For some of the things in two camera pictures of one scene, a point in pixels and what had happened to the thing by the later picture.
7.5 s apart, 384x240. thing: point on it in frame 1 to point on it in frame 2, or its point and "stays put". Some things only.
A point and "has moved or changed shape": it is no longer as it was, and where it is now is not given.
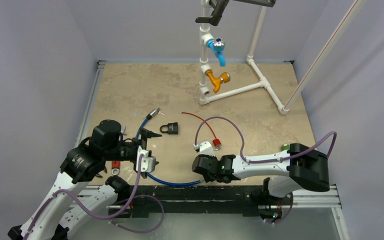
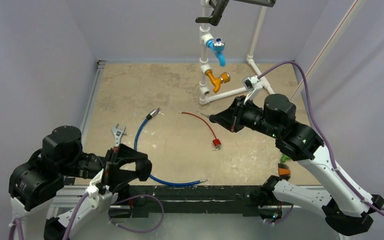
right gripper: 198,164 to 238,114
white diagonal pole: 352,11 stays put
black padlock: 173,128 has moved or changed shape
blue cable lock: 152,114 stays put
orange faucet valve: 225,78 stays put
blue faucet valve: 217,45 stays put
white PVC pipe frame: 205,97 stays put
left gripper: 145,134 to 115,160
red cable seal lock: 216,142 stays put
